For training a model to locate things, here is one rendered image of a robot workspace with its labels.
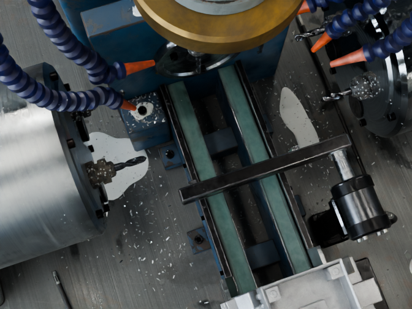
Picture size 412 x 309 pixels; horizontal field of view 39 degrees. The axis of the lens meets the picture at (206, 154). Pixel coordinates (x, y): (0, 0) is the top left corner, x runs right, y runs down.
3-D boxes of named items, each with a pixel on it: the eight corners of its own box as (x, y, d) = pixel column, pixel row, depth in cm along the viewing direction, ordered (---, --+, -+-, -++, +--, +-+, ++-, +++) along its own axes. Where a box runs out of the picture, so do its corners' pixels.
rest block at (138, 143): (125, 122, 107) (116, 100, 95) (161, 111, 107) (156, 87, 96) (135, 152, 105) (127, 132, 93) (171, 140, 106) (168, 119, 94)
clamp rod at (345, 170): (328, 152, 84) (331, 149, 82) (340, 148, 84) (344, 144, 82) (349, 204, 82) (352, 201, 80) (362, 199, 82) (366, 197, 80)
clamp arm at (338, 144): (340, 134, 85) (176, 189, 83) (345, 128, 82) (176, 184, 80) (349, 156, 84) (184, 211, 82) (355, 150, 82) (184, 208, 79)
